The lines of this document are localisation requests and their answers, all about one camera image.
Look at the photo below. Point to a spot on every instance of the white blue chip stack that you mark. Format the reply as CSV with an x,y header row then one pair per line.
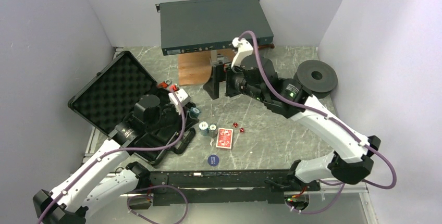
x,y
203,127

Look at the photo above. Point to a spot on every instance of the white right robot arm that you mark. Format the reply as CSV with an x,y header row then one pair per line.
x,y
299,99

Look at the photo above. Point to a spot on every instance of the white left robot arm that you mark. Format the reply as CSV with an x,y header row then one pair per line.
x,y
83,193

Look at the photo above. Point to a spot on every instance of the red and silver key tool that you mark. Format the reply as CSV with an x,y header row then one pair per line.
x,y
164,84

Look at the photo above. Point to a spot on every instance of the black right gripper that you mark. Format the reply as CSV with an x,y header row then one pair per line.
x,y
218,74

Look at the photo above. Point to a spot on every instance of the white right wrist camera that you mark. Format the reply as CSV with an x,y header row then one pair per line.
x,y
244,49

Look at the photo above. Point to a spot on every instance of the green blue chip stack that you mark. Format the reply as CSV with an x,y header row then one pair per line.
x,y
194,112

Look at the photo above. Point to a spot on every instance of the grey filament spool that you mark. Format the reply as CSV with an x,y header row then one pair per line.
x,y
317,76

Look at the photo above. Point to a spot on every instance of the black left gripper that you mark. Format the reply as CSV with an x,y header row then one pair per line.
x,y
178,125

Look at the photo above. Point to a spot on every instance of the dark grey rack unit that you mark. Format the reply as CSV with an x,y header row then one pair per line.
x,y
205,25

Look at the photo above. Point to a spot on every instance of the grey metal stand bracket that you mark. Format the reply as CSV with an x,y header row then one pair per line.
x,y
218,57

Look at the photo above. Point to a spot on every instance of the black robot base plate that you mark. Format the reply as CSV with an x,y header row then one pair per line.
x,y
222,186

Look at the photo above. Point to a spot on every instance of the black poker set case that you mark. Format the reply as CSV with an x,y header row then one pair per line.
x,y
118,102

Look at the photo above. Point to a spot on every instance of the blue small blind button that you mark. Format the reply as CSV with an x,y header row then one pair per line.
x,y
213,160

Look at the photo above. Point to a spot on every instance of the red playing card deck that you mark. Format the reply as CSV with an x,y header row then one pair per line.
x,y
224,138

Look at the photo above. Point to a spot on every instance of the wooden base board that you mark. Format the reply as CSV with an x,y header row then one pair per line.
x,y
196,68

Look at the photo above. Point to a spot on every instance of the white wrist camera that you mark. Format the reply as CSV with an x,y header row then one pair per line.
x,y
178,95
244,49

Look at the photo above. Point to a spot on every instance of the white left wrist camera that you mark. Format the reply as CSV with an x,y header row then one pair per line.
x,y
178,95

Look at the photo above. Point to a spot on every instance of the brown handle tool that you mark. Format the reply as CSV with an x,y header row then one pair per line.
x,y
271,46

